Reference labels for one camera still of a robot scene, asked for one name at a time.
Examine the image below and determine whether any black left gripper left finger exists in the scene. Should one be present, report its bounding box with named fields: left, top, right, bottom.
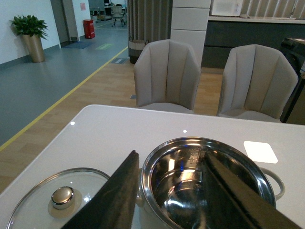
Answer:
left=63, top=150, right=139, bottom=229

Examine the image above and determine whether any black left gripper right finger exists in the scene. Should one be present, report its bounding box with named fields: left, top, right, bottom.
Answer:
left=202, top=153, right=299, bottom=229

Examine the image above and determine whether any glass pot lid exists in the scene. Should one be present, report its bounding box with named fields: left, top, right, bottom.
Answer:
left=6, top=167, right=110, bottom=229

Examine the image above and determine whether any white electric cooking pot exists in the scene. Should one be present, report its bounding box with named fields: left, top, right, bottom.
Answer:
left=137, top=137, right=285, bottom=229

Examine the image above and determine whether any gold plant pot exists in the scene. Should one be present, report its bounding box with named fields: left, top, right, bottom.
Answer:
left=22, top=34, right=45, bottom=62

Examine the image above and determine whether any beige chair right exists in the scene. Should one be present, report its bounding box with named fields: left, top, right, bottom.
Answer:
left=217, top=44, right=294, bottom=123

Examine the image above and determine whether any beige chair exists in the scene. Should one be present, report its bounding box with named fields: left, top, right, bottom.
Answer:
left=217, top=44, right=294, bottom=123
left=134, top=39, right=201, bottom=114

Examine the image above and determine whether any beige chair left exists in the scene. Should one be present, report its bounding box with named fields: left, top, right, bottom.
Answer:
left=134, top=39, right=201, bottom=114

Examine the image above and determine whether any woven basket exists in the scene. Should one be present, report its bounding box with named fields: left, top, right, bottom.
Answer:
left=128, top=36, right=149, bottom=64

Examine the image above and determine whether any black appliance at right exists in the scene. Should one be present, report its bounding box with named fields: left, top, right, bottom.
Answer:
left=280, top=38, right=305, bottom=125

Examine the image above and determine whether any blue floor mat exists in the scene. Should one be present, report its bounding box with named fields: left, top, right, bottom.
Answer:
left=64, top=42, right=93, bottom=49

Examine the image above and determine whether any dark kitchen counter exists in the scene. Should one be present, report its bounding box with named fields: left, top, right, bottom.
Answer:
left=201, top=18, right=305, bottom=69

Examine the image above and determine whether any red cabinet box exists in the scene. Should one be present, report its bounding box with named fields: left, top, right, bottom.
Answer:
left=83, top=19, right=95, bottom=39

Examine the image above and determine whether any office swivel chair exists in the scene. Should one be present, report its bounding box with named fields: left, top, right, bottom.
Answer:
left=112, top=5, right=126, bottom=27

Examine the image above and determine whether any green potted plant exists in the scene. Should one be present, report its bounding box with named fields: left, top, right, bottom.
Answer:
left=10, top=15, right=48, bottom=40

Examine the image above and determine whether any white microwave oven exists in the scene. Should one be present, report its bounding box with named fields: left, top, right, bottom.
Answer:
left=211, top=0, right=244, bottom=17

